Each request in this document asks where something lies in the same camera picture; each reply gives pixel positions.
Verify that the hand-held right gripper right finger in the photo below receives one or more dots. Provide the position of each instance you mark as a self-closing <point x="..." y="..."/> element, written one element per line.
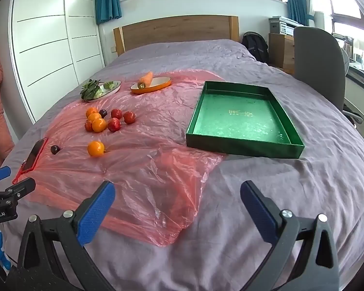
<point x="257" y="212"/>

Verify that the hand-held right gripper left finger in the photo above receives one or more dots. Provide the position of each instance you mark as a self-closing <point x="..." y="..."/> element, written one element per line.
<point x="97" y="212"/>

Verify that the dark purple plum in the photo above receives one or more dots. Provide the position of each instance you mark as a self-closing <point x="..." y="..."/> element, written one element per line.
<point x="55" y="149"/>
<point x="103" y="113"/>

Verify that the orange mandarin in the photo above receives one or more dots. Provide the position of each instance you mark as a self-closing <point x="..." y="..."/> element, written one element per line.
<point x="95" y="148"/>
<point x="91" y="111"/>
<point x="94" y="117"/>
<point x="99" y="125"/>

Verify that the red apple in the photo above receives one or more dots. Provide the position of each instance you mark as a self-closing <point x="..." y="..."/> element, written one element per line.
<point x="114" y="124"/>
<point x="129" y="117"/>
<point x="88" y="126"/>
<point x="116" y="114"/>

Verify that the green tray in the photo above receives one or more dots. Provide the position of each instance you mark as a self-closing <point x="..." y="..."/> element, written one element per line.
<point x="239" y="118"/>

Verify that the phone in red case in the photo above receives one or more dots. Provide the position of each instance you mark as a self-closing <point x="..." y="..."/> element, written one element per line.
<point x="33" y="156"/>

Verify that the pink plastic sheet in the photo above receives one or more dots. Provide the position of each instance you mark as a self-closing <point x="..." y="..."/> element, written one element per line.
<point x="145" y="163"/>

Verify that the dark green leafy vegetable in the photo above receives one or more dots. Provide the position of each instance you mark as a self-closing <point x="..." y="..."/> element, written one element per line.
<point x="90" y="89"/>

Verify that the white plate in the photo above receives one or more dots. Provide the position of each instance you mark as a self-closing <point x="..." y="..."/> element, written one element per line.
<point x="116" y="87"/>

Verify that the pale green vegetable piece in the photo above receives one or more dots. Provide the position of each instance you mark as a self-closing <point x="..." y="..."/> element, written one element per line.
<point x="109" y="85"/>

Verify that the carrot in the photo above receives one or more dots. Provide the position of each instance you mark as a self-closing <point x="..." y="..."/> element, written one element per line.
<point x="146" y="79"/>

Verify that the orange oval dish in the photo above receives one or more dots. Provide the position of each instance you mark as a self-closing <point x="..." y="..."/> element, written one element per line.
<point x="160" y="83"/>

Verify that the white wardrobe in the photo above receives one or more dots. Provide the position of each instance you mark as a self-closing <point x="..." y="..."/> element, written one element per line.
<point x="48" y="36"/>

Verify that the grey office chair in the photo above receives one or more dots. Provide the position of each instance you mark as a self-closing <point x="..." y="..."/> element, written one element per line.
<point x="318" y="66"/>

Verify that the wooden nightstand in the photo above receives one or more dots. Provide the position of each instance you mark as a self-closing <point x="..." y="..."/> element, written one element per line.
<point x="279" y="51"/>

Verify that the black backpack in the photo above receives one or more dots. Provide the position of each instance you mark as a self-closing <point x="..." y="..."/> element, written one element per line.
<point x="256" y="47"/>

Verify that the white desk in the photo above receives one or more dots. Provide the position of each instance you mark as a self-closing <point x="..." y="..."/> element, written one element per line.
<point x="362" y="72"/>

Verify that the grey printer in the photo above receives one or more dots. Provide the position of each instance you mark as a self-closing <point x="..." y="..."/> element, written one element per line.
<point x="283" y="25"/>

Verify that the wooden headboard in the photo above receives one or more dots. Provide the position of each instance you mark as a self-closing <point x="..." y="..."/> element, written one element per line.
<point x="176" y="30"/>

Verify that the teal curtain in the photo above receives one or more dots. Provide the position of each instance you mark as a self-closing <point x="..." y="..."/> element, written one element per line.
<point x="297" y="0"/>
<point x="107" y="0"/>

